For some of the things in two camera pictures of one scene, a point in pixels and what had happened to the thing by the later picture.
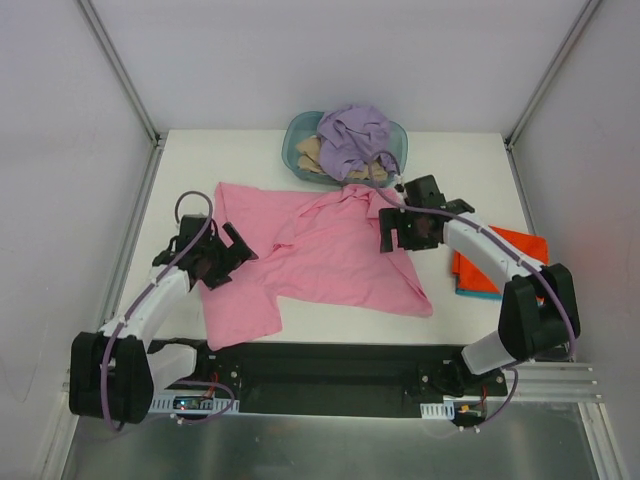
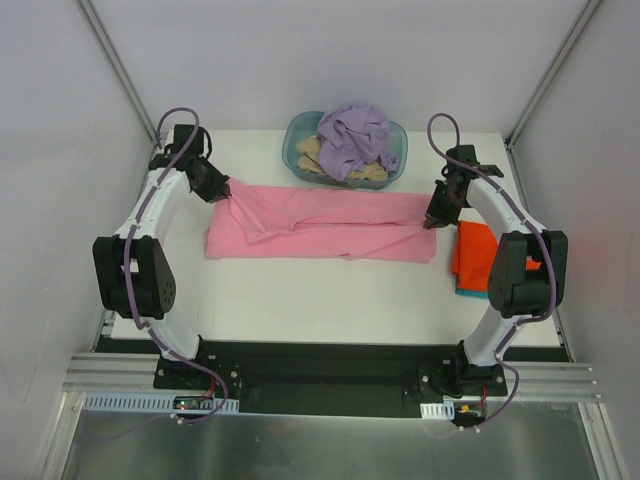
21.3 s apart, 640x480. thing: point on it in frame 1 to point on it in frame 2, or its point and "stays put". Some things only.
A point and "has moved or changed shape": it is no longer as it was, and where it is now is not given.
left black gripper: [226, 263] to [211, 183]
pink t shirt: [322, 244] has moved or changed shape
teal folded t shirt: [481, 295] stays put
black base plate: [322, 379] stays put
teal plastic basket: [305, 124] stays put
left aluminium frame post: [131, 89] stays put
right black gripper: [396, 220] to [442, 206]
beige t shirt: [311, 161] stays put
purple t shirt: [353, 133] stays put
